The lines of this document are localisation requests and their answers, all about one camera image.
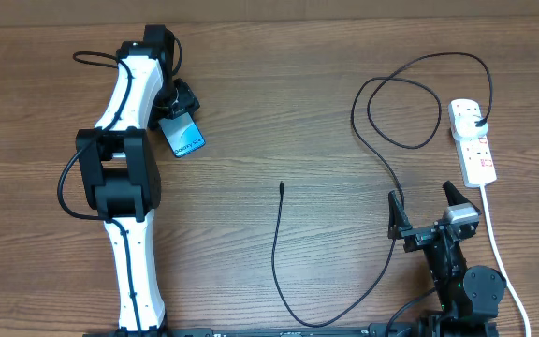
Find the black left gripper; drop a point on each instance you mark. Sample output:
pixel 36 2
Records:
pixel 187 100

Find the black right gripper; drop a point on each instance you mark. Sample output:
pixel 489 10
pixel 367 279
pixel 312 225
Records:
pixel 416 237

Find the Samsung Galaxy smartphone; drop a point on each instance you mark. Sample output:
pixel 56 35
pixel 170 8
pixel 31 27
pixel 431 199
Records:
pixel 182 135

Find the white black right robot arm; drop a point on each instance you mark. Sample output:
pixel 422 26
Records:
pixel 469 296

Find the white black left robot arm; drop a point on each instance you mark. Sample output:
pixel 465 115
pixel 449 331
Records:
pixel 119 173

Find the white USB charger plug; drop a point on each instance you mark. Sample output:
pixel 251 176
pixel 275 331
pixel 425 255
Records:
pixel 466 127

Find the white power extension strip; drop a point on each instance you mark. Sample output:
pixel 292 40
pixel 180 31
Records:
pixel 475 157

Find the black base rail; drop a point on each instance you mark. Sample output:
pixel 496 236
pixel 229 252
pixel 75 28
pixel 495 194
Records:
pixel 373 330

